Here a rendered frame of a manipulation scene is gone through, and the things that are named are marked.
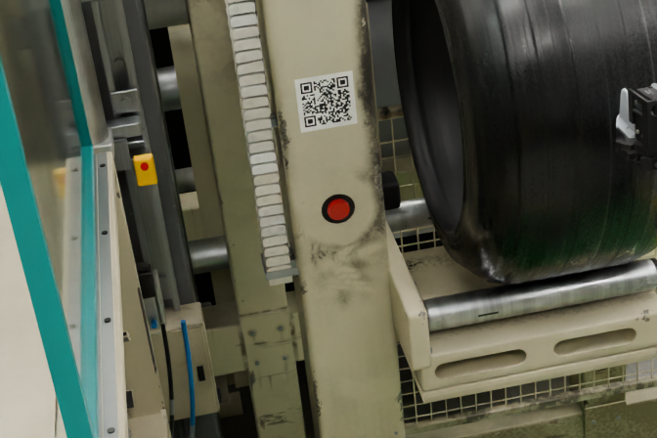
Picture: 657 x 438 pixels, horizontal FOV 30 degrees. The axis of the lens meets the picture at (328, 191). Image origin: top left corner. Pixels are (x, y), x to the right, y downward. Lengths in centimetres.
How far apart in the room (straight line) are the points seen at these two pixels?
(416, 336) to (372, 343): 15
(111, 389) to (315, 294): 72
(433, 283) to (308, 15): 59
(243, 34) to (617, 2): 45
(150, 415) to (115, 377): 56
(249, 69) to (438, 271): 57
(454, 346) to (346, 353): 17
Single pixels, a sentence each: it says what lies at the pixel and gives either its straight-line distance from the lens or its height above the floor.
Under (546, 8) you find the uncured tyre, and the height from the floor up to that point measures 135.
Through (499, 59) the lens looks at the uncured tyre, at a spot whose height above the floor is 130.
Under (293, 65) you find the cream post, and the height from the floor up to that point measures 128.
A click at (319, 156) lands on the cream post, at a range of 161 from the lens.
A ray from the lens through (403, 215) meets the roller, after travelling 192.
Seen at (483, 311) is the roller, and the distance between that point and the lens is 170.
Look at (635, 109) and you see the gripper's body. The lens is 136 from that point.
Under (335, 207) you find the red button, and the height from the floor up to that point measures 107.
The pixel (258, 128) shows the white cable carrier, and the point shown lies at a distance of 159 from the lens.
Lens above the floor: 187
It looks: 29 degrees down
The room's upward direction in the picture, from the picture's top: 7 degrees counter-clockwise
